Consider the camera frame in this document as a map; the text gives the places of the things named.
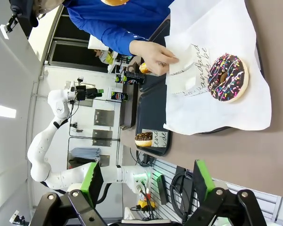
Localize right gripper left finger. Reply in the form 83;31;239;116
32;161;108;226

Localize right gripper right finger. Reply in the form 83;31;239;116
182;159;267;226

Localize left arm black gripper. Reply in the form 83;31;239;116
75;85;104;101

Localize black Pepsi can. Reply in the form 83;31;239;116
115;71;146;86
110;92;129;102

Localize glazed plain donut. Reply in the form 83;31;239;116
138;61;153;75
100;0;131;7

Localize chocolate donut yellow sprinkles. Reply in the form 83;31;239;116
134;131;154;148

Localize person's right forearm blue sleeve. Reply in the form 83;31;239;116
91;20;148;57

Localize person's right hand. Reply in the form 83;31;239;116
129;40;180;77

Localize slatted aluminium panel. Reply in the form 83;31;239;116
150;159;283;223

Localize blue folded cloth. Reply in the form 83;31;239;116
70;147;102;163

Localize black power brick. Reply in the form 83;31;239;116
156;175;171;206

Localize black tray under white paper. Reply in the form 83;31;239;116
199;44;266;136

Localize person in blue shirt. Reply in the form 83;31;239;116
63;0;175;57

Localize large white paper sheet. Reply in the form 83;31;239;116
163;0;273;136

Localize ceiling light panel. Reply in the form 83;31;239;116
0;102;17;119

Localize chocolate donut colourful sprinkles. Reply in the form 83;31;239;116
207;53;250;104

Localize grey wall panel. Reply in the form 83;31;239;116
92;129;113;147
93;109;115;127

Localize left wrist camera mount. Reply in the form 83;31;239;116
64;81;77;98

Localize coiled black cables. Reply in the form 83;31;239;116
169;166;195;214

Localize black camera on stand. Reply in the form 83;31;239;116
0;0;40;40

